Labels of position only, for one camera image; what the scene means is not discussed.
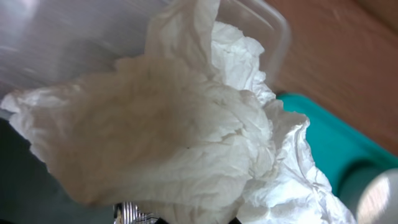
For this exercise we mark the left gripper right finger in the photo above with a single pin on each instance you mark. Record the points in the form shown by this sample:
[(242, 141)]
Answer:
[(235, 221)]

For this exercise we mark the teal serving tray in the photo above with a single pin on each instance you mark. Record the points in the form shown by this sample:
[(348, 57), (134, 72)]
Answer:
[(337, 148)]

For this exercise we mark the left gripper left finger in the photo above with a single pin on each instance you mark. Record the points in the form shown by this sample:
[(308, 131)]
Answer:
[(129, 213)]

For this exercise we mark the grey bowl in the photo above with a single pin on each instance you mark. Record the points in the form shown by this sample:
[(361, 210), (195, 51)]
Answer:
[(371, 195)]

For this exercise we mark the black plastic tray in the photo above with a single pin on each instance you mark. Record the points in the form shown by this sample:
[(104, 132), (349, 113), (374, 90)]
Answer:
[(29, 194)]

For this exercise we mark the clear plastic bin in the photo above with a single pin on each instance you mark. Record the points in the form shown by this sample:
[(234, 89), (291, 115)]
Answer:
[(49, 41)]

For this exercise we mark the white napkin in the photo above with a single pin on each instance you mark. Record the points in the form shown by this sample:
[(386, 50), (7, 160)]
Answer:
[(188, 130)]

